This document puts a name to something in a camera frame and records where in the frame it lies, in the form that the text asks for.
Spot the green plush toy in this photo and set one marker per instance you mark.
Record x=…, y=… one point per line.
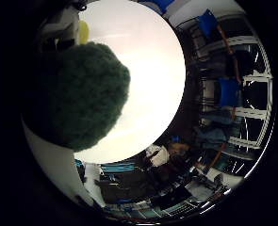
x=82, y=94

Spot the blue chair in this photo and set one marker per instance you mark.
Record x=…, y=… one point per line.
x=229, y=91
x=207, y=20
x=163, y=4

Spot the person in black clothes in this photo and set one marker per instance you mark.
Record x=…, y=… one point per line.
x=173, y=157

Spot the yellow plush toy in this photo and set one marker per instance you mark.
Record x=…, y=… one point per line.
x=84, y=31

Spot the white headset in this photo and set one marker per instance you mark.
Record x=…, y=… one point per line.
x=158, y=155

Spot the teal jacket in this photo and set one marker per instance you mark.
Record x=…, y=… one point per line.
x=212, y=136

